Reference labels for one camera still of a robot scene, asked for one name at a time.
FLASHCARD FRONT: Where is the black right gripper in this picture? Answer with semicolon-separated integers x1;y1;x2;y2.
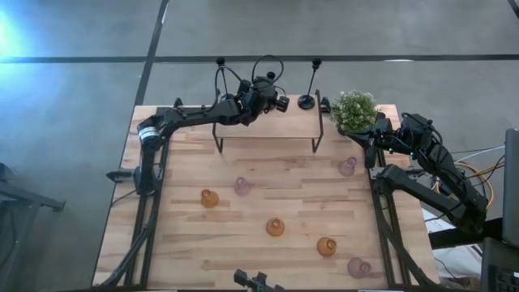
346;112;409;169

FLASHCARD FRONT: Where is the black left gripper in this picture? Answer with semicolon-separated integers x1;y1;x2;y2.
237;75;290;126

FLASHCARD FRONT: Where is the white paper sheet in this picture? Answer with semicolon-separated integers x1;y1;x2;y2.
421;208;483;281

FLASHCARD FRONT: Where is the black clamp device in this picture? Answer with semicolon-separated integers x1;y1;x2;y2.
234;268;285;292

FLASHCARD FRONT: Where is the black metal stand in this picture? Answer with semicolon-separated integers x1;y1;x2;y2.
0;161;66;292

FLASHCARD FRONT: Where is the artificial green plant black pot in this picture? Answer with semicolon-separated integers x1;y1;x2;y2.
330;89;381;137

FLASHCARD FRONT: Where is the yellow extension cord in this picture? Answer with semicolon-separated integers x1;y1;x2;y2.
456;161;496;210

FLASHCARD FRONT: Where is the white cable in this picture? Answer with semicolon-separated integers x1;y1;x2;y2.
453;145;507;163

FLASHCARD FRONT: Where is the grey cabinet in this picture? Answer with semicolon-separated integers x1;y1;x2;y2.
502;128;519;248

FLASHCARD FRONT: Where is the wooden shelf riser black frame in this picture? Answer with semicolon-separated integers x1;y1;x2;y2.
212;88;325;154

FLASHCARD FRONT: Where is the tall black metal candlestick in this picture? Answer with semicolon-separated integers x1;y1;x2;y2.
298;58;324;111
215;56;236;102

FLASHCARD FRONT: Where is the black desk edge bar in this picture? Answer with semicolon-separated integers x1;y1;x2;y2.
428;217;504;250

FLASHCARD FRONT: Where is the amber glass candle holder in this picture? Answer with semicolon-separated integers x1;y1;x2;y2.
266;217;286;238
200;188;220;209
316;236;338;258

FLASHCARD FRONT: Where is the black equipment box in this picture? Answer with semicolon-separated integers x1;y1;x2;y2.
481;237;519;292

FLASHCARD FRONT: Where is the pink glass candle holder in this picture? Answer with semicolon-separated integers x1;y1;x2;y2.
338;157;358;178
234;177;252;197
347;257;373;280

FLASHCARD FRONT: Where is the black aluminium rig frame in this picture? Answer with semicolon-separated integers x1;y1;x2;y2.
99;97;443;292

